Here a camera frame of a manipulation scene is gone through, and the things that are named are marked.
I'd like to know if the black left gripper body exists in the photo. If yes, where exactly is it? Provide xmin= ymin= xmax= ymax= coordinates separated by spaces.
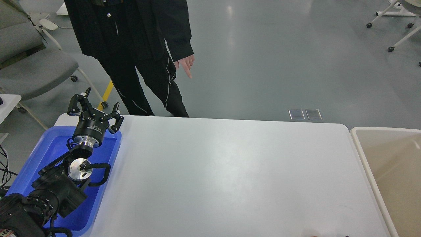
xmin=72 ymin=112 xmax=109 ymax=147

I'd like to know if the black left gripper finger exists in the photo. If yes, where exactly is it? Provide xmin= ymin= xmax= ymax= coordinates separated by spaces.
xmin=67 ymin=87 xmax=95 ymax=116
xmin=103 ymin=102 xmax=124 ymax=134

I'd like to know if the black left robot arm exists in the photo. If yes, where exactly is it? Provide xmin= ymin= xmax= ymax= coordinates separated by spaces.
xmin=1 ymin=88 xmax=124 ymax=237

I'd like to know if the person's bare hand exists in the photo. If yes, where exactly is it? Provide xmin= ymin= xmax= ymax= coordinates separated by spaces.
xmin=173 ymin=54 xmax=195 ymax=79

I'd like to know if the yellow floor tape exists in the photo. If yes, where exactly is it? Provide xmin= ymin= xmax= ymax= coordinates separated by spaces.
xmin=97 ymin=81 xmax=114 ymax=110

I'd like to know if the blue plastic bin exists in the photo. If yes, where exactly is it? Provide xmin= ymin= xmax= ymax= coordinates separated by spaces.
xmin=7 ymin=126 xmax=122 ymax=237

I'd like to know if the grey office chair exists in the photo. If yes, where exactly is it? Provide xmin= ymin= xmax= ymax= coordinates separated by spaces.
xmin=0 ymin=0 xmax=109 ymax=130

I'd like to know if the white side table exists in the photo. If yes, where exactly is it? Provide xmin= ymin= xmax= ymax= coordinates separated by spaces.
xmin=0 ymin=93 xmax=22 ymax=124

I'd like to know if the person in black clothes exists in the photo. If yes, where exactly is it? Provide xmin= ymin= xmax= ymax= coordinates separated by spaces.
xmin=64 ymin=0 xmax=194 ymax=118

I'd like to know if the white flat floor base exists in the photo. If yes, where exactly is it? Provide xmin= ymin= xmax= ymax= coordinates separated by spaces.
xmin=56 ymin=3 xmax=69 ymax=15

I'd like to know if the left metal floor plate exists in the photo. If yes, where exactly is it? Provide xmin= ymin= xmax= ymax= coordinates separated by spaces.
xmin=288 ymin=109 xmax=306 ymax=120

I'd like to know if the metal floor plate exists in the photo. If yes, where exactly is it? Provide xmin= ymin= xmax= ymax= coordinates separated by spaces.
xmin=288 ymin=109 xmax=306 ymax=120
xmin=305 ymin=109 xmax=322 ymax=120

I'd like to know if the right metal floor plate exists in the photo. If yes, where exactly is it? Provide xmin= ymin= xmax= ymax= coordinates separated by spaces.
xmin=305 ymin=109 xmax=322 ymax=120

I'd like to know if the beige plastic bin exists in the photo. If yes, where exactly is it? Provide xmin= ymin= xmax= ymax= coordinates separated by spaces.
xmin=350 ymin=127 xmax=421 ymax=237

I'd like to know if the white chair base with castors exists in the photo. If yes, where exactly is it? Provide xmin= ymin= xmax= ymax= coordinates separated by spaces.
xmin=365 ymin=0 xmax=421 ymax=53

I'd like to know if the white power adapter with cable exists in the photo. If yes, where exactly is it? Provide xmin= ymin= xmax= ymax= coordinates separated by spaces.
xmin=39 ymin=18 xmax=73 ymax=31

